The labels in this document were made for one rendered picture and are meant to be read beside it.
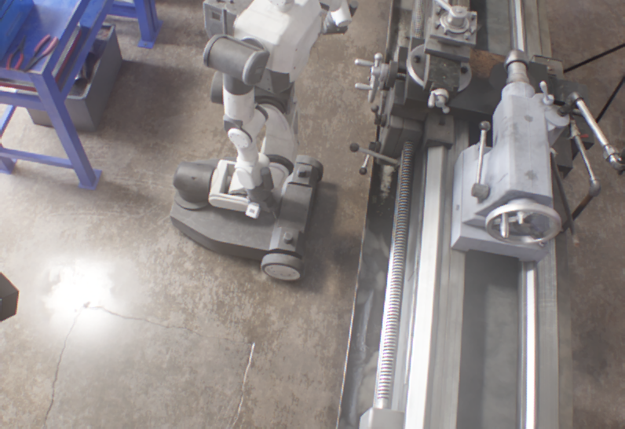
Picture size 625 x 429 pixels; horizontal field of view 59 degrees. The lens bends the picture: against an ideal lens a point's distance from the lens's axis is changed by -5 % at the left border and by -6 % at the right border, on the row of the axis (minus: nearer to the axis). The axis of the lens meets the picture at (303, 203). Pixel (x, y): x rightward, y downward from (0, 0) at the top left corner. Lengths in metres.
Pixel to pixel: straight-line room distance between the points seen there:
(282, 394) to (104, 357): 0.80
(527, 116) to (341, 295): 1.26
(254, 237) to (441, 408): 1.23
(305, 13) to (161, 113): 1.66
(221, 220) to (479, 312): 1.24
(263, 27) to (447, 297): 1.01
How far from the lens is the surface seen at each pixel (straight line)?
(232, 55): 1.61
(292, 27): 1.70
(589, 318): 3.13
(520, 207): 1.72
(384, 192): 2.54
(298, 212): 2.68
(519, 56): 2.18
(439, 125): 2.20
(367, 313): 2.31
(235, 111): 1.75
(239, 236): 2.65
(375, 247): 2.42
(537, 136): 1.93
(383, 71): 2.28
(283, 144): 2.20
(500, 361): 2.04
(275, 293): 2.72
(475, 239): 1.93
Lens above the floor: 2.56
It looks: 61 degrees down
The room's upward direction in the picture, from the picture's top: 9 degrees clockwise
